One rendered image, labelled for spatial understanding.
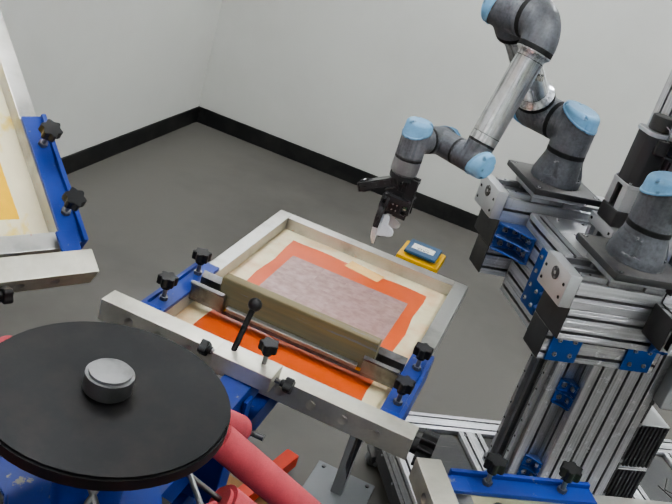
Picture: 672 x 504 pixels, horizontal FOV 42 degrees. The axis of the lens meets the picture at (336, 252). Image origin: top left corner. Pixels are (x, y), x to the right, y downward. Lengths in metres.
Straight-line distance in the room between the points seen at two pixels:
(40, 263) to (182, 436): 0.70
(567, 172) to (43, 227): 1.51
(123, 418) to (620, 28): 4.57
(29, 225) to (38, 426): 0.83
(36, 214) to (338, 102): 4.04
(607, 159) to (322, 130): 1.81
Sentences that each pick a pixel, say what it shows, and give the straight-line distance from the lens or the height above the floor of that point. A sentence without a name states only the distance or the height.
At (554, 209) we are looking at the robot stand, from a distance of 2.68.
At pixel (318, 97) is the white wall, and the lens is 5.76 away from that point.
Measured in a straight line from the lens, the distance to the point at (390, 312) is 2.25.
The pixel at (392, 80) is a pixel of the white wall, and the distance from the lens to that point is 5.59.
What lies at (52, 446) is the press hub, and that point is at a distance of 1.03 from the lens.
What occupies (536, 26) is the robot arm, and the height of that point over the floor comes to 1.70.
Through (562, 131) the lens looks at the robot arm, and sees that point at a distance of 2.63.
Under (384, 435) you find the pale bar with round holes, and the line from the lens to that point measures 1.69.
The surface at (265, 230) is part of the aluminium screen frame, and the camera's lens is 2.40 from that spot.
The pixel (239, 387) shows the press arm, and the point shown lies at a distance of 1.66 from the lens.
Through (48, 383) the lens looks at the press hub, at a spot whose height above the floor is 1.32.
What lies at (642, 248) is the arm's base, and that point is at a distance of 2.25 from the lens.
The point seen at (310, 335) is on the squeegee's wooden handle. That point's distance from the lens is 1.93.
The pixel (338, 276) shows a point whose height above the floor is 0.96.
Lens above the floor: 1.99
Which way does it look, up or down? 25 degrees down
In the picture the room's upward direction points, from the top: 17 degrees clockwise
